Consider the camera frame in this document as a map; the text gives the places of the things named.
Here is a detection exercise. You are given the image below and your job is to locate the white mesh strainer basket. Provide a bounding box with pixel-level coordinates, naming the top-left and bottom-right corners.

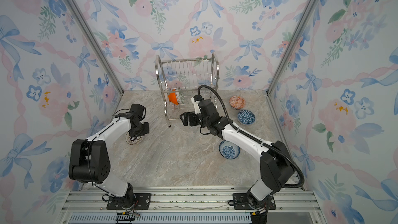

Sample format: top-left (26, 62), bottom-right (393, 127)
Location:
top-left (125, 132), bottom-right (144, 145)

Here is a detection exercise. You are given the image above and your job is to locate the orange plastic bowl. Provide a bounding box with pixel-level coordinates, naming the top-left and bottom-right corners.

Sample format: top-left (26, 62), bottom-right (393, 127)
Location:
top-left (169, 91), bottom-right (180, 105)

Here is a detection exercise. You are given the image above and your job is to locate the green patterned ceramic bowl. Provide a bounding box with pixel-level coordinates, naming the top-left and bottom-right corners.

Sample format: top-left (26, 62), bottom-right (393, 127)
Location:
top-left (175, 92), bottom-right (184, 105)

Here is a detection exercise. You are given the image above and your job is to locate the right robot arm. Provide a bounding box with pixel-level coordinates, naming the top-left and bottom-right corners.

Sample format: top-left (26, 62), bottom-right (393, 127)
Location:
top-left (179, 112), bottom-right (295, 210)

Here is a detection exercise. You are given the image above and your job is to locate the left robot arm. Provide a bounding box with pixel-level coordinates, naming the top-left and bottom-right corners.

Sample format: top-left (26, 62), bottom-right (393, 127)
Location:
top-left (68, 114), bottom-right (149, 209)

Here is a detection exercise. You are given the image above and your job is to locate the steel two-tier dish rack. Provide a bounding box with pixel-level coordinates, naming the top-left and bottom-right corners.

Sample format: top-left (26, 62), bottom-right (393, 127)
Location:
top-left (155, 54), bottom-right (220, 128)

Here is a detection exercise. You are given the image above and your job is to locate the red patterned ceramic bowl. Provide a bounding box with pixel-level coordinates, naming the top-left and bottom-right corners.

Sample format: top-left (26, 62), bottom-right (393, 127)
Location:
top-left (229, 95), bottom-right (246, 110)

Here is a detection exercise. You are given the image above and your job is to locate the blue triangle patterned bowl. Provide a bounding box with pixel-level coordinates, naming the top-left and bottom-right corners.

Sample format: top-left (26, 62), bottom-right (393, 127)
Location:
top-left (237, 110), bottom-right (256, 125)

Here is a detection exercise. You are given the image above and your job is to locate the blue floral ceramic bowl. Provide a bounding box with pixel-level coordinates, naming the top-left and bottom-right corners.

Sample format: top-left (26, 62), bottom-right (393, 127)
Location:
top-left (219, 140), bottom-right (240, 160)

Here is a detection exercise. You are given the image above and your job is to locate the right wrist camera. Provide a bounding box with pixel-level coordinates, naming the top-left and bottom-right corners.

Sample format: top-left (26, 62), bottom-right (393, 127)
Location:
top-left (191, 95), bottom-right (218, 117)

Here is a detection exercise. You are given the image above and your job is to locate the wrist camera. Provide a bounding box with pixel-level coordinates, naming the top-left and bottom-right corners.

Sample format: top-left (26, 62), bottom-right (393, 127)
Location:
top-left (129, 104), bottom-right (146, 121)
top-left (191, 95), bottom-right (218, 117)

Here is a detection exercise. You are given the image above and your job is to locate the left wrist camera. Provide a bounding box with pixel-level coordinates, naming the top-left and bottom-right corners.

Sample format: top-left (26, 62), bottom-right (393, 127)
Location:
top-left (129, 104), bottom-right (146, 121)

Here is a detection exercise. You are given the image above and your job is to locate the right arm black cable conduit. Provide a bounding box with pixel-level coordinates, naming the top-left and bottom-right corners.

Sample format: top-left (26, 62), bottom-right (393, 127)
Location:
top-left (197, 84), bottom-right (305, 189)

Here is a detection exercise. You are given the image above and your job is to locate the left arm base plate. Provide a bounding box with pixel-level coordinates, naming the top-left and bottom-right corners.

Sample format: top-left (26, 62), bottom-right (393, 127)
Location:
top-left (106, 193), bottom-right (152, 211)

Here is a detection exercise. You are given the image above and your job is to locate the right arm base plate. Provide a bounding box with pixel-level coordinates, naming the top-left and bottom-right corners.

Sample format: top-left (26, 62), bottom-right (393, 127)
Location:
top-left (232, 192), bottom-right (277, 211)

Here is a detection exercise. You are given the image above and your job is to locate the aluminium mounting rail frame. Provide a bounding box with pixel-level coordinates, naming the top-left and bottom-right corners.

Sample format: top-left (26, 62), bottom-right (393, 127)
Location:
top-left (56, 186), bottom-right (326, 224)

